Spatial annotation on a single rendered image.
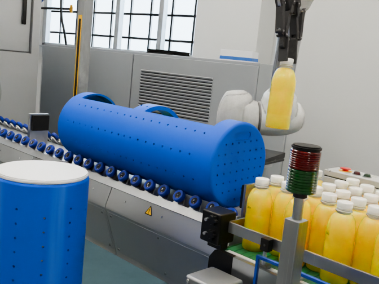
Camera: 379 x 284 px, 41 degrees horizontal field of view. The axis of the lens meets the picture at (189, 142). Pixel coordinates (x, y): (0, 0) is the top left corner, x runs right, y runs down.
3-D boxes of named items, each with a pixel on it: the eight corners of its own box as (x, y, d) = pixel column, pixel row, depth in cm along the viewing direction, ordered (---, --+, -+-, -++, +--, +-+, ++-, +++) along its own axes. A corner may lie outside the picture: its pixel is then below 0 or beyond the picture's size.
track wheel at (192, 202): (192, 197, 168) (189, 194, 166) (204, 196, 165) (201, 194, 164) (189, 209, 165) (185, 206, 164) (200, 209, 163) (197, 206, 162)
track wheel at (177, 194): (176, 191, 173) (173, 188, 172) (188, 191, 170) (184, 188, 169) (172, 203, 171) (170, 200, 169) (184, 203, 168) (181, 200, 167)
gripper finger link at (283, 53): (289, 36, 146) (288, 36, 145) (287, 61, 145) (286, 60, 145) (281, 38, 148) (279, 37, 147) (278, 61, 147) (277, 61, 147)
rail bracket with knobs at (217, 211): (219, 238, 152) (223, 204, 150) (237, 245, 147) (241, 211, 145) (195, 243, 145) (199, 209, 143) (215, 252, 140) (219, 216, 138)
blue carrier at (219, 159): (110, 152, 237) (113, 91, 231) (262, 200, 177) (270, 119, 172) (56, 159, 217) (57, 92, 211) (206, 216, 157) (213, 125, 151)
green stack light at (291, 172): (295, 186, 112) (299, 164, 111) (321, 193, 107) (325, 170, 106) (279, 189, 107) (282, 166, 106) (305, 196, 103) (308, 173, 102)
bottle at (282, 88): (286, 129, 153) (296, 67, 151) (290, 129, 146) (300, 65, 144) (263, 125, 153) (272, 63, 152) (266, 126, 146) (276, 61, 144)
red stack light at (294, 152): (299, 164, 111) (301, 146, 110) (325, 170, 106) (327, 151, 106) (282, 165, 106) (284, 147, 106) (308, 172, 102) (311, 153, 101)
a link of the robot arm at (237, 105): (213, 133, 243) (216, 87, 238) (251, 134, 244) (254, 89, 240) (217, 140, 227) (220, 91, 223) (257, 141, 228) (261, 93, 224)
